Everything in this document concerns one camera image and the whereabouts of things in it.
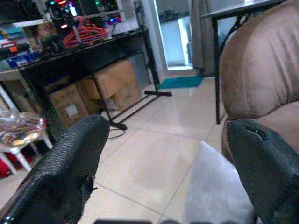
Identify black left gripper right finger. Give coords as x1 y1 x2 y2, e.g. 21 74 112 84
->
226 118 299 224

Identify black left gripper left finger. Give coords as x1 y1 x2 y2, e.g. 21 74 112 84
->
0 114 110 224

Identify white pillow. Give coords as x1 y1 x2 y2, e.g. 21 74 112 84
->
184 140 262 224

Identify brown leather sofa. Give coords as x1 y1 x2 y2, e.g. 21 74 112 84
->
220 0 299 165

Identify teal floor mat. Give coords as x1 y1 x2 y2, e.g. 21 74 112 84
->
156 76 204 90

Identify clear bag of colourful items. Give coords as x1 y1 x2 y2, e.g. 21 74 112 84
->
0 111 47 147

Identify brown cardboard box with label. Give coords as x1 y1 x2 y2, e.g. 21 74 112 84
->
44 80 91 128

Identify large brown cardboard box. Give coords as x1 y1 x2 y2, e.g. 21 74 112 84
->
80 59 142 111

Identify blue plastic box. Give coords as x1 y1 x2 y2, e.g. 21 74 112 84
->
6 51 40 68

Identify black folding table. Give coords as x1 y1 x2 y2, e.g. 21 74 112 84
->
200 0 289 125

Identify red plastic clothes hangers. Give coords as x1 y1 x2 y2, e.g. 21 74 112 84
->
62 16 108 49

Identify grey curtain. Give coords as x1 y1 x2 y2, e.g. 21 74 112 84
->
189 0 217 77

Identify glass door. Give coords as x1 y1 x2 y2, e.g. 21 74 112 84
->
153 0 196 72

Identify black floor cable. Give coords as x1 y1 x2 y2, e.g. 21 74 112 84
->
107 127 127 140

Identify black metal frame desk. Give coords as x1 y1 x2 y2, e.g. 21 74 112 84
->
0 27 173 143

